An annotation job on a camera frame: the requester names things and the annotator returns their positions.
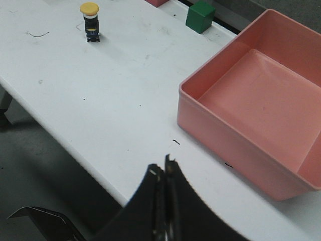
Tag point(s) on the pink plastic bin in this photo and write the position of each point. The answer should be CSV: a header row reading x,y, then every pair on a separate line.
x,y
256,104

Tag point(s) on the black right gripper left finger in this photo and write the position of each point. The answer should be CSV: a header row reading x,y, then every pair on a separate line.
x,y
143,217

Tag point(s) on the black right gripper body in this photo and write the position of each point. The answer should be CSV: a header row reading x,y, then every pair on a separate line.
x,y
51,224

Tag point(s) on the pink cube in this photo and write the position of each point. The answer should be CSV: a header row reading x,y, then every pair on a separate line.
x,y
156,3

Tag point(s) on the green cube near bin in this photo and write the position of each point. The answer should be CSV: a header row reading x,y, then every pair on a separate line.
x,y
200,16

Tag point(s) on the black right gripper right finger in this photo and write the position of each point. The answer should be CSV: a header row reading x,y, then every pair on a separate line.
x,y
187,216

